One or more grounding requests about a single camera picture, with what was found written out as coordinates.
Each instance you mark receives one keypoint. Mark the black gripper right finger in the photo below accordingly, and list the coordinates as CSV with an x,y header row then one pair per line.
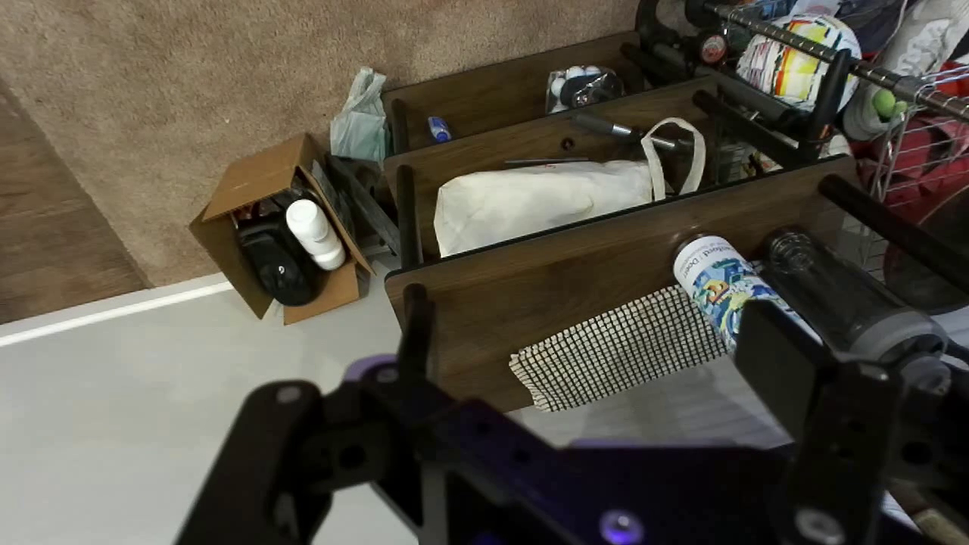
x,y
841,425

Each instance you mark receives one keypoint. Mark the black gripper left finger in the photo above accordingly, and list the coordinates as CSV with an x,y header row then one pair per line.
x,y
252,492

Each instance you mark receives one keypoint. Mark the dark grey tumbler bottle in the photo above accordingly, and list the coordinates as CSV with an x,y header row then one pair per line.
x,y
848,311

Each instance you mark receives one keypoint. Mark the white patterned water bottle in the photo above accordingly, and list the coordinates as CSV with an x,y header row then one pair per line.
x,y
722,282

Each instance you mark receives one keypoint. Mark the white plastic bottle in box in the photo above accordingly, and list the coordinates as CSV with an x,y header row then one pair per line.
x,y
313,232

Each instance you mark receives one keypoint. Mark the white mesh shelf liner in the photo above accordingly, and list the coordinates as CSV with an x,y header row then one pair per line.
x,y
619,350

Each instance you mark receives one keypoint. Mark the black object in box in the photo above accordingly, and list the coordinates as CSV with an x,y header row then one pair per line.
x,y
280,261

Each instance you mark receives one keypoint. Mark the open cardboard box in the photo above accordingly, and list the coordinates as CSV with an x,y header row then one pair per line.
x,y
260,185

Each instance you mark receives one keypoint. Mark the white canvas tote bag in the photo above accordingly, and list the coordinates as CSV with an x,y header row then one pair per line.
x,y
493,206

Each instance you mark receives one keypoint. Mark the crumpled clear plastic bag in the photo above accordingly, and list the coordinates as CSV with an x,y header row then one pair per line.
x,y
360,126

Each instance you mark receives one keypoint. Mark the dark wood shelving unit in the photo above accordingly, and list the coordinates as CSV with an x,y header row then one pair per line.
x,y
511,295

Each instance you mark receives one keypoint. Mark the chrome wire rack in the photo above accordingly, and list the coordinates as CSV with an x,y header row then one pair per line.
x,y
890,75

